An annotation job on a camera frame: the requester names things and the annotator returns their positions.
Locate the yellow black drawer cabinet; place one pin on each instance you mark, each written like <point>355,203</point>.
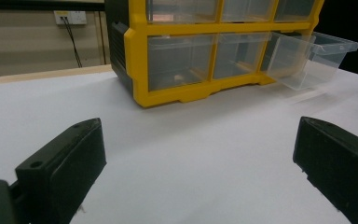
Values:
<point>138,62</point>

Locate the white table sheet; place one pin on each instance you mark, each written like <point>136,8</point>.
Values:
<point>199,149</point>

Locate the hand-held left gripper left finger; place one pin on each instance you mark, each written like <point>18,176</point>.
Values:
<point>65,161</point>

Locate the clear plastic drawer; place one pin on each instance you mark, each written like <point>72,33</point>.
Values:
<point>180,62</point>
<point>239,56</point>
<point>183,11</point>
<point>293,9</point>
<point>248,9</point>
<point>307,59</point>

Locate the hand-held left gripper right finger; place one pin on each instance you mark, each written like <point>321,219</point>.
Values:
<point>338,161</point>

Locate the white wall socket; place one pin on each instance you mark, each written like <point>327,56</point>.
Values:
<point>74,17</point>

